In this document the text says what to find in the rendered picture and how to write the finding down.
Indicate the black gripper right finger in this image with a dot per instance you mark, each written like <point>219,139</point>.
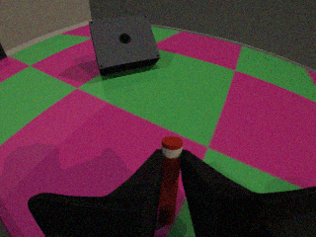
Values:
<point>222,208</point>

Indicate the dark grey sloped panel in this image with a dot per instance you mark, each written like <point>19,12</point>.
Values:
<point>123,42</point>

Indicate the dark red cylinder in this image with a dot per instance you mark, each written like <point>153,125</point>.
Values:
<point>171,169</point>

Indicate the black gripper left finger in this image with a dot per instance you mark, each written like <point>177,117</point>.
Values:
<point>130,211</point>

